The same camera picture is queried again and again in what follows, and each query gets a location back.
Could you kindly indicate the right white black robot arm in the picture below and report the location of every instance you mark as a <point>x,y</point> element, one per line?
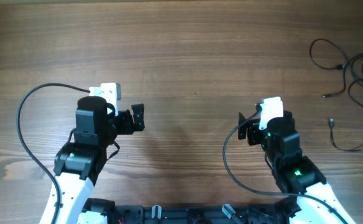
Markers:
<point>310,198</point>

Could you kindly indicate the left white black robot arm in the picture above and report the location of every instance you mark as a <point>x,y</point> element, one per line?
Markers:
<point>78,163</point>

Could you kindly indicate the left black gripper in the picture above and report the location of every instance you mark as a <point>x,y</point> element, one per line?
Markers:
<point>129,121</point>

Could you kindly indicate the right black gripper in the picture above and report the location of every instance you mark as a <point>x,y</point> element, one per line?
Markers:
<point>251,132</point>

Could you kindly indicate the black mounting rail base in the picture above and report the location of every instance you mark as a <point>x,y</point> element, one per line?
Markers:
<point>200,214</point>

